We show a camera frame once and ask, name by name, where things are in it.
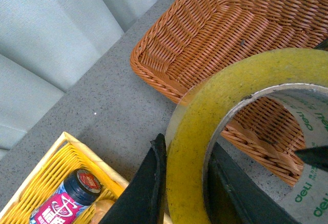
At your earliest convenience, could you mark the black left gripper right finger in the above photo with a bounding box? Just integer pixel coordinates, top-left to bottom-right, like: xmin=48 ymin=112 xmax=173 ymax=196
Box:
xmin=203 ymin=39 xmax=328 ymax=224

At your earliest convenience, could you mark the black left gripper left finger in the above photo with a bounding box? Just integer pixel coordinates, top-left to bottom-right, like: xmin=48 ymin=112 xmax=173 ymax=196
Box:
xmin=101 ymin=133 xmax=167 ymax=223

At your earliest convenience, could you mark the yellow packing tape roll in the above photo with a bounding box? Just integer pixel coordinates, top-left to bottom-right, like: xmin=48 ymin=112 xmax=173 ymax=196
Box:
xmin=165 ymin=48 xmax=328 ymax=224

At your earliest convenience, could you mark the yellow woven basket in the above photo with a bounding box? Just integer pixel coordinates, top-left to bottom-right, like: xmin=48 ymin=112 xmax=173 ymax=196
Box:
xmin=0 ymin=131 xmax=172 ymax=224

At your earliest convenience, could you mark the brown wicker basket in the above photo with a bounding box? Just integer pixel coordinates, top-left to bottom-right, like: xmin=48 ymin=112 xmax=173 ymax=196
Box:
xmin=130 ymin=0 xmax=327 ymax=186

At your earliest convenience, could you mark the toy bread loaf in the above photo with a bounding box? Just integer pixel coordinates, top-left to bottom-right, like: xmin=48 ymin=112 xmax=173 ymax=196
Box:
xmin=89 ymin=199 xmax=115 ymax=224

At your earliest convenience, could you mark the pink labelled drink bottle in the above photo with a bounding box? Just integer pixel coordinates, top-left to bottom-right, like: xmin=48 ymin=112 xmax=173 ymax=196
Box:
xmin=29 ymin=169 xmax=101 ymax=223

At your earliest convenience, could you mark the grey white curtain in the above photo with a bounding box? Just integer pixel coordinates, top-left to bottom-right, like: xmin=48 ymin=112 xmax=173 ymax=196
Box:
xmin=1 ymin=0 xmax=158 ymax=156

